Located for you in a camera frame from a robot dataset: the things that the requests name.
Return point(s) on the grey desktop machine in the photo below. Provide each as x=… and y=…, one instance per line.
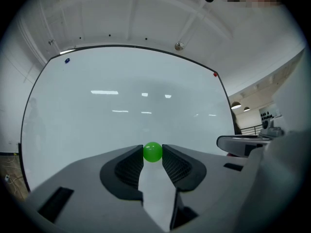
x=272, y=130

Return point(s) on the large black-framed whiteboard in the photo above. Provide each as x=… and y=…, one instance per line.
x=109, y=101

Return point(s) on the black dotted wall panel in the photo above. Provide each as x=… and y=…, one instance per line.
x=267, y=115

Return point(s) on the black metal railing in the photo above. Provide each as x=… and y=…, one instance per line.
x=252, y=129

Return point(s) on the silver dome ceiling fixture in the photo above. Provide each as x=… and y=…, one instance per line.
x=179, y=46

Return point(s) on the blue round magnet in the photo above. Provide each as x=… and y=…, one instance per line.
x=67, y=60

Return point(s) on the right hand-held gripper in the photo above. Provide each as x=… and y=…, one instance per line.
x=233, y=144

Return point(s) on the green round magnet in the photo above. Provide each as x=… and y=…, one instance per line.
x=152, y=152

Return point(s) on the dark dome pendant lamp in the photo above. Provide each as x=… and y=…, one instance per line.
x=246, y=108
x=235, y=104

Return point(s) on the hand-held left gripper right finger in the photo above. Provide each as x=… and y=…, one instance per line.
x=209, y=178

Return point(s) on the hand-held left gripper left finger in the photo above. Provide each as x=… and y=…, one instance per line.
x=92, y=178

